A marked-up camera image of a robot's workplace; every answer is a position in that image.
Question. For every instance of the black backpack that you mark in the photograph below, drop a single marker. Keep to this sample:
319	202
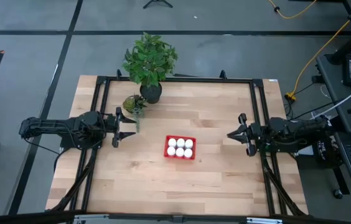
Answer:
323	152

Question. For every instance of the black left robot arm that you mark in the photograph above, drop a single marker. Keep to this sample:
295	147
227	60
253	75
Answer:
69	127

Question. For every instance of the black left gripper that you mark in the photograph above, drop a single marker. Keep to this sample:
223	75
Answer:
108	126

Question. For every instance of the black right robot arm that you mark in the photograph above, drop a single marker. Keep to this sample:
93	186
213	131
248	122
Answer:
297	130

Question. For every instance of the black aluminium table frame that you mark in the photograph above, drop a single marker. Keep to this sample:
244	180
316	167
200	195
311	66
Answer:
178	80

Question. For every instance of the leafy plant in black pot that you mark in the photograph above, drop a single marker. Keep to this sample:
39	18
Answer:
150	62

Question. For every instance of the succulent plant in pot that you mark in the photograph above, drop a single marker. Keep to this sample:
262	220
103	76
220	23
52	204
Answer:
132	104

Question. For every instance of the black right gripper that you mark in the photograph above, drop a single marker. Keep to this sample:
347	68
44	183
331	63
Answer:
259	133

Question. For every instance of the red plastic basket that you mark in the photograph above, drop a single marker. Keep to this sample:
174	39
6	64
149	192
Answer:
166	147

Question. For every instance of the dark grey desk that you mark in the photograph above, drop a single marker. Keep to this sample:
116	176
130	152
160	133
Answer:
334	81

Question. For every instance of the black tripod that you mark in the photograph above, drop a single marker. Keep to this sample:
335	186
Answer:
158	3

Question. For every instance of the white pill bottle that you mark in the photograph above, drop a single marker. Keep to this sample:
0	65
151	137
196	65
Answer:
171	151
188	153
180	142
179	152
189	143
172	142

